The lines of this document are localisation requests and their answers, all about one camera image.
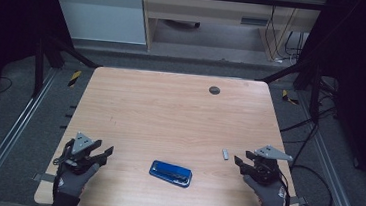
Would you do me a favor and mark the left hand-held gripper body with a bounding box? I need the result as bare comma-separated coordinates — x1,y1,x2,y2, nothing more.
60,130,103,177

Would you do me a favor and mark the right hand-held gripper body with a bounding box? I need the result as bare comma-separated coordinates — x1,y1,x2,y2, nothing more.
246,142,295,188

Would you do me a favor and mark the blue stapler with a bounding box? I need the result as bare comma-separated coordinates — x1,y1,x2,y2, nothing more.
147,158,195,189

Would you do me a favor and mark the person's right hand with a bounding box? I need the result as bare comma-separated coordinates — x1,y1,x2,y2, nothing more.
240,174,289,206

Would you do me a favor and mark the person's left hand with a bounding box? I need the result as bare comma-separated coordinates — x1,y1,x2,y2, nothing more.
56,160,101,200

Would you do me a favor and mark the yellow black hazard tape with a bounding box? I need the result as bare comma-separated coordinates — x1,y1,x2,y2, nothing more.
67,69,83,89
280,89,301,106

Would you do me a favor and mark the grey table grommet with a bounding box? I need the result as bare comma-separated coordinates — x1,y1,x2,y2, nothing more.
208,85,222,96

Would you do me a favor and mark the dark curtain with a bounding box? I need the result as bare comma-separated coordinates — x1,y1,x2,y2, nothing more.
0,0,78,132
287,0,366,202

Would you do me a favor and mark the white cabinet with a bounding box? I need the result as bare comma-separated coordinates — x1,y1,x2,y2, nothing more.
41,0,151,47

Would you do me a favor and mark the dark object under desk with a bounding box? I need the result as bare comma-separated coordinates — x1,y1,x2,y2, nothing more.
162,18,202,31

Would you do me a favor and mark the left hand-held gripper cable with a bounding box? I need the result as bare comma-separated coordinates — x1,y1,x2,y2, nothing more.
48,137,74,202

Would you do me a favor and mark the hand-held gripper cable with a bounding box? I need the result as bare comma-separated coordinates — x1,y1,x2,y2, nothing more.
48,137,74,202
273,169,294,206

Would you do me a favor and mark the right hand-held gripper cable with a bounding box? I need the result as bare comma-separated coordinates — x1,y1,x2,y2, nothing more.
273,169,294,206

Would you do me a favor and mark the grey table bracket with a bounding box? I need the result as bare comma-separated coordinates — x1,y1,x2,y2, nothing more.
288,195,308,206
32,171,58,184

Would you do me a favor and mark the aluminium floor rail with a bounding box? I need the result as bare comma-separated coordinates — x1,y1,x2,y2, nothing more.
0,62,61,206
285,90,366,206

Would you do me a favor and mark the black metal frame strut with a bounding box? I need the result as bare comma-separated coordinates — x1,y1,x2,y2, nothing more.
252,52,325,122
30,32,106,104

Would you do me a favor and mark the thin black floor cable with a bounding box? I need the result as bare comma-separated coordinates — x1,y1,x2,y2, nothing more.
0,75,15,99

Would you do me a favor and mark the bundle of desk cables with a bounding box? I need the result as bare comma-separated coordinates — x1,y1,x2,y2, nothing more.
262,3,310,66

